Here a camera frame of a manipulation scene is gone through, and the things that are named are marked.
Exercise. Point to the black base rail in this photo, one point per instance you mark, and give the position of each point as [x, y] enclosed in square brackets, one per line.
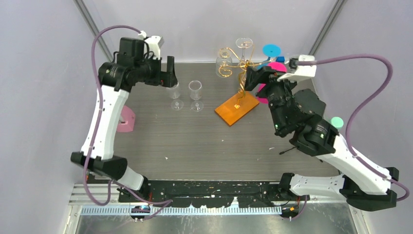
[211, 193]

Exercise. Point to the blue wine glass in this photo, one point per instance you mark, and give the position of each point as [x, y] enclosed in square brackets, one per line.
[272, 51]

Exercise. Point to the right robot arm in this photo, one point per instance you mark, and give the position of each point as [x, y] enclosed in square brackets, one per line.
[361, 183]

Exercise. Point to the pink wine glass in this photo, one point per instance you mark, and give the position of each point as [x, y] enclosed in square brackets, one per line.
[278, 66]

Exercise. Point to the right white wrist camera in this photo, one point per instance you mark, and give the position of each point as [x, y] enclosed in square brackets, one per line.
[300, 68]

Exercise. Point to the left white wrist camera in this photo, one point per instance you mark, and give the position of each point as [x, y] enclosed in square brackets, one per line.
[152, 45]

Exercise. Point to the orange wooden rack base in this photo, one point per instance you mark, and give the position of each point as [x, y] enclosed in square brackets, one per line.
[236, 107]

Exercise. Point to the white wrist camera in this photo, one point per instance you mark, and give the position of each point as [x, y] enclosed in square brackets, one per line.
[300, 68]
[152, 45]

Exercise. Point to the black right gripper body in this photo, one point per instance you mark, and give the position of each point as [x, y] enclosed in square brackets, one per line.
[274, 91]

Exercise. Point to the mint green bottle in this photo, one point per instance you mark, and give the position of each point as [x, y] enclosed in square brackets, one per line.
[337, 122]

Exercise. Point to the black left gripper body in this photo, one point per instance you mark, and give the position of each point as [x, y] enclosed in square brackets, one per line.
[160, 77]

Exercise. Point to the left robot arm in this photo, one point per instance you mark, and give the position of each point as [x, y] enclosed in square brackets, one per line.
[137, 60]

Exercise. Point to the gold wire wine glass rack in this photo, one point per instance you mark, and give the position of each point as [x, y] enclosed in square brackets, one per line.
[241, 67]

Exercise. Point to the pink wedge stand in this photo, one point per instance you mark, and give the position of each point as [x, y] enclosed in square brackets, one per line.
[127, 120]

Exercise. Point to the clear wine glass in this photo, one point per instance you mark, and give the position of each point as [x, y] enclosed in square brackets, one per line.
[195, 88]
[175, 93]

